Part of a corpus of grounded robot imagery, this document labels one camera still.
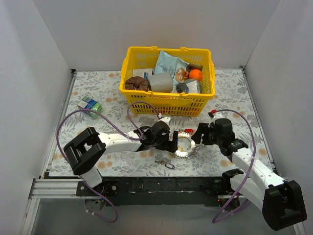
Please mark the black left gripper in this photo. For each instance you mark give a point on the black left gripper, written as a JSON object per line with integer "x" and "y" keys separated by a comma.
{"x": 174, "y": 141}

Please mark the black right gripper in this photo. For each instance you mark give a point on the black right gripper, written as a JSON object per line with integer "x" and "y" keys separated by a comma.
{"x": 203, "y": 135}

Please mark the large silver keyring with chain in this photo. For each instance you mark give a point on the large silver keyring with chain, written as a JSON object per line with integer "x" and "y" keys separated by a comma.
{"x": 186, "y": 147}

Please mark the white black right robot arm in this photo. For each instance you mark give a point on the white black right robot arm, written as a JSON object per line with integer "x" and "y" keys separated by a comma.
{"x": 280, "y": 201}

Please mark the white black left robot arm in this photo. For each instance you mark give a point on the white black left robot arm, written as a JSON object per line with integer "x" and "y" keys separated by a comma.
{"x": 84, "y": 151}

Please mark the key with red tag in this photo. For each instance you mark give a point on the key with red tag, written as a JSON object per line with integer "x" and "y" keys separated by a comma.
{"x": 190, "y": 131}

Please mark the key with black tag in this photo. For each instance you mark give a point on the key with black tag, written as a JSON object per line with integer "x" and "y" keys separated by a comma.
{"x": 167, "y": 165}

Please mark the clear bag with dark item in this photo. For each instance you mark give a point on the clear bag with dark item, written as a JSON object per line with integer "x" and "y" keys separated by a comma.
{"x": 188, "y": 86}

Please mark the yellow plastic shopping basket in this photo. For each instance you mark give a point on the yellow plastic shopping basket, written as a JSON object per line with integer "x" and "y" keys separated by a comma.
{"x": 182, "y": 104}

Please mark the orange fruit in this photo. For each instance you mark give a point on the orange fruit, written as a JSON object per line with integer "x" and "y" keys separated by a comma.
{"x": 195, "y": 74}

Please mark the grey paper roll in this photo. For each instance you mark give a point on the grey paper roll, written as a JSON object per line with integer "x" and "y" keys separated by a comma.
{"x": 161, "y": 82}

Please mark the brown wrapped snack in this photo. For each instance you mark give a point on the brown wrapped snack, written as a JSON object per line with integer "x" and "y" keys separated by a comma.
{"x": 193, "y": 67}

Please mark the light blue snack bag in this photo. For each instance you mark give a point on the light blue snack bag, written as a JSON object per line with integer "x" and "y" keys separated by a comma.
{"x": 176, "y": 67}

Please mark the white box in basket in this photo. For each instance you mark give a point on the white box in basket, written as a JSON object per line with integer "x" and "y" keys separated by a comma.
{"x": 144, "y": 73}

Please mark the floral table mat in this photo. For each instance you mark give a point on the floral table mat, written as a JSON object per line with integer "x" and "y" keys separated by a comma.
{"x": 231, "y": 100}

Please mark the blue green carton pack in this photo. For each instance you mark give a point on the blue green carton pack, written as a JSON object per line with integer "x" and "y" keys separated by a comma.
{"x": 90, "y": 104}

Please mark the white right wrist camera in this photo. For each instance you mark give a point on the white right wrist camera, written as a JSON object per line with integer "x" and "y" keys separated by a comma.
{"x": 214, "y": 115}

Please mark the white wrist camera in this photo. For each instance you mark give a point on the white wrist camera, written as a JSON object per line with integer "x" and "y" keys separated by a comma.
{"x": 214, "y": 115}
{"x": 165, "y": 120}

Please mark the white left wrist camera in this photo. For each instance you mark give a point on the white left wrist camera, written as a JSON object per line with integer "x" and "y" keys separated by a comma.
{"x": 165, "y": 120}

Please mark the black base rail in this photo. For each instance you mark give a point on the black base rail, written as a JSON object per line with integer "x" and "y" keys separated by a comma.
{"x": 163, "y": 190}

